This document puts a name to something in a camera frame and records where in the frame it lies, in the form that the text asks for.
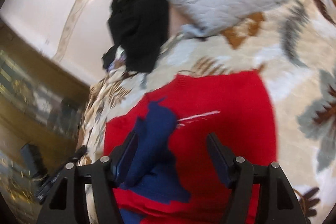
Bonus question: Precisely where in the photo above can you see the black garment pile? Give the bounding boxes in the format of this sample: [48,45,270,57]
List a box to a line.
[102,0,169,73]

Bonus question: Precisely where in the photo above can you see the floral beige plush blanket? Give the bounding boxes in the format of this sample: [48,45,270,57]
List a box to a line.
[79,0,335,223]

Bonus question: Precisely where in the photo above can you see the wooden glass-front cabinet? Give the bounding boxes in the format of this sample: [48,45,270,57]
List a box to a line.
[1,23,89,223]

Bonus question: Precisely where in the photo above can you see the patterned cloth under black garment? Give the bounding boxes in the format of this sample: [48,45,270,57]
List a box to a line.
[101,46,129,73]

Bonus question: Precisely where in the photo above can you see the red and blue knit sweater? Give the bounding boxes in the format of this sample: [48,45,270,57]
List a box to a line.
[102,69,278,224]

